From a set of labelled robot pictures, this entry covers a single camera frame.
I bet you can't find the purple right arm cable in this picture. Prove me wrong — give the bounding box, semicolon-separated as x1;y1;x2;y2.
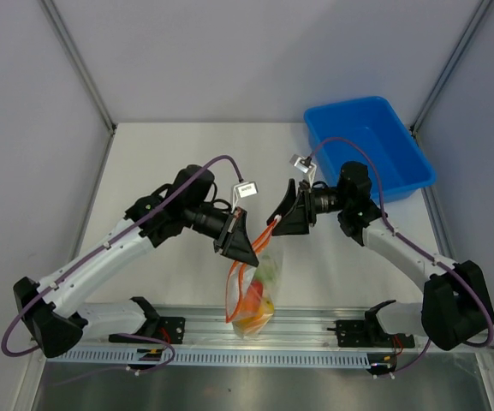
306;136;494;380

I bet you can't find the left aluminium frame post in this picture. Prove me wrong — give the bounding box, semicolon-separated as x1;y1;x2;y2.
38;0;116;134

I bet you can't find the blue plastic bin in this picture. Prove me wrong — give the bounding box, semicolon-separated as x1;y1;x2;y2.
304;96;436;202

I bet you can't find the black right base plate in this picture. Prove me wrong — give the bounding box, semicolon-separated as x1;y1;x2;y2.
328;319;415;348

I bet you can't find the clear zip top bag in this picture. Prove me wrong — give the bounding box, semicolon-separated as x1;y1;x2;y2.
224;215;283;339

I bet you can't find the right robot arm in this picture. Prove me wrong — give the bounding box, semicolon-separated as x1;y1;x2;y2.
266;161;494;351

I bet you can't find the white green cauliflower toy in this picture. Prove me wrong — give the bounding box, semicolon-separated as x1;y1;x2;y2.
253;255;280;285

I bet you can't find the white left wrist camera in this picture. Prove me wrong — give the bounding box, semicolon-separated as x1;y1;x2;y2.
230;182;259;212

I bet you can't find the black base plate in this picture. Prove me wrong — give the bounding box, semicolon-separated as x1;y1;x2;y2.
328;319;415;348
109;317;186;345

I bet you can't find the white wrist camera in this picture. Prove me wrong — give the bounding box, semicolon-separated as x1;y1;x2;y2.
230;182;259;212
290;155;317;186

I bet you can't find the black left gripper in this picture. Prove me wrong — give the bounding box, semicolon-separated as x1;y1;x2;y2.
183;203;259;267

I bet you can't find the right aluminium frame post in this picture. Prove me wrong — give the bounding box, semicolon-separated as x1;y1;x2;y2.
408;0;494;139

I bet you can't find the aluminium mounting rail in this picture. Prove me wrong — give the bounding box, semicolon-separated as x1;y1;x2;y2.
30;303;494;353

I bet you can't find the aluminium frame post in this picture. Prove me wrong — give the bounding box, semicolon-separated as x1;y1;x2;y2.
38;0;116;134
408;0;494;139

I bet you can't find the orange red mango toy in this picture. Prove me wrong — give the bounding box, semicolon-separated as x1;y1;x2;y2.
241;279;264;314

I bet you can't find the white slotted cable duct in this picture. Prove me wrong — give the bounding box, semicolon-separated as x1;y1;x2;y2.
52;346;371;369

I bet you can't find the yellow orange mango toy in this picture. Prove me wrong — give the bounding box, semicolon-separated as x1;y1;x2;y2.
233;299;275;336

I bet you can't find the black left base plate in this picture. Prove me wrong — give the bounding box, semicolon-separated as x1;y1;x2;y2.
109;317;186;345

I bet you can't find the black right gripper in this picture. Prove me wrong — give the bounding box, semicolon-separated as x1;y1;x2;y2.
266;180;349;237

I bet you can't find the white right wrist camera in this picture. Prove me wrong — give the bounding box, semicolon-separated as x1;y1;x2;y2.
290;155;317;186

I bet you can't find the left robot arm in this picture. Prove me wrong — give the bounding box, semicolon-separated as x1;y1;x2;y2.
13;164;259;358

